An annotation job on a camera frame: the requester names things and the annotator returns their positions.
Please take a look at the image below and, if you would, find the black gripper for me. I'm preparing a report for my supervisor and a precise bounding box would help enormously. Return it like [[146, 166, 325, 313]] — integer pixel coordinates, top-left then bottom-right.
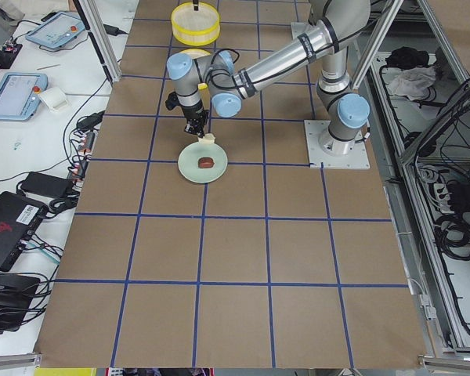
[[182, 0, 209, 139]]

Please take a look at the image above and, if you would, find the yellow steamer layer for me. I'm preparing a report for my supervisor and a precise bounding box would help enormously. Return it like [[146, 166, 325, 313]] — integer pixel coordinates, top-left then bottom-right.
[[171, 2, 220, 46], [181, 49, 211, 59]]

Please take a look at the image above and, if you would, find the white steamed bun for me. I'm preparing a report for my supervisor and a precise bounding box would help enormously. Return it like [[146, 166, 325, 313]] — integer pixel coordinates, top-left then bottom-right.
[[198, 133, 215, 145]]

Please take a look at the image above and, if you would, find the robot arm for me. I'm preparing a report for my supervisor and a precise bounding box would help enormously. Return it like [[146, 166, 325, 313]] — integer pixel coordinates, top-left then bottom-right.
[[165, 1, 371, 137]]

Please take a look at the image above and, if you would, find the pale green plate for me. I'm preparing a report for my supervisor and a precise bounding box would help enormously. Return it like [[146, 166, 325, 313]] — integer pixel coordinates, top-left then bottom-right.
[[178, 142, 228, 183]]

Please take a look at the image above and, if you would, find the brown chocolate bun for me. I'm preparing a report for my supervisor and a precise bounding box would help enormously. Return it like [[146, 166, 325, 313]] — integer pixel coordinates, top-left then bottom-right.
[[197, 157, 215, 169]]

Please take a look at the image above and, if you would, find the upper blue teach pendant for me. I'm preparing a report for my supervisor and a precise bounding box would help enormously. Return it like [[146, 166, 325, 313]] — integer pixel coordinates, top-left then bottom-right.
[[26, 12, 85, 51]]

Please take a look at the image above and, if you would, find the blue teach pendant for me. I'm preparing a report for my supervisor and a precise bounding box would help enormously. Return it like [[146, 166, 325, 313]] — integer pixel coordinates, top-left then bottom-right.
[[0, 72, 49, 121], [26, 12, 85, 51]]

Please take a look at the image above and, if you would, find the lower blue teach pendant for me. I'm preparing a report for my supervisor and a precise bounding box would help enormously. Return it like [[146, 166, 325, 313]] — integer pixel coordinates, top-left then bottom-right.
[[0, 72, 49, 121]]

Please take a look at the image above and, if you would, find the black power adapter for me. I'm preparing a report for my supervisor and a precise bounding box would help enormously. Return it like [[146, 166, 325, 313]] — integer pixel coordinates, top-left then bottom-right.
[[16, 172, 74, 198]]

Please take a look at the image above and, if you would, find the crumpled cloth pile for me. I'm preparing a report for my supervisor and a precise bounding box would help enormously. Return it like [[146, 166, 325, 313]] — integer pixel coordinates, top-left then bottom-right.
[[385, 46, 436, 100]]

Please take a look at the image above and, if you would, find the black mini computer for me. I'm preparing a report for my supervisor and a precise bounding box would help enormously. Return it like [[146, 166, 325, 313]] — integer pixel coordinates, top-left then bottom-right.
[[0, 191, 48, 272]]

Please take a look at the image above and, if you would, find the black box lower left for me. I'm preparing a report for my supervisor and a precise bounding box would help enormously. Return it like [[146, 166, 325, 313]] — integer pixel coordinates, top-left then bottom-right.
[[0, 273, 40, 334]]

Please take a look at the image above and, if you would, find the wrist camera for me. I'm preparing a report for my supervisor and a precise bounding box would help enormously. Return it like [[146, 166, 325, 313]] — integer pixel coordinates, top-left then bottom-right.
[[165, 91, 179, 110]]

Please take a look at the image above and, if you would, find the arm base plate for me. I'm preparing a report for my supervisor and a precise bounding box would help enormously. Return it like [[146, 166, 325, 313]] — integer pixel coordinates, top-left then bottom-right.
[[304, 120, 370, 170], [291, 22, 310, 39]]

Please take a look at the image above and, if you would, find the aluminium frame post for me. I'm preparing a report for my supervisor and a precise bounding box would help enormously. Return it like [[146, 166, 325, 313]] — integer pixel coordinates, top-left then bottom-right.
[[74, 0, 121, 85]]

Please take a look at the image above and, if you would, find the black cable bundle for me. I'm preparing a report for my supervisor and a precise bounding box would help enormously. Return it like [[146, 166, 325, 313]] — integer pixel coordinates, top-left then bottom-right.
[[434, 211, 470, 262]]

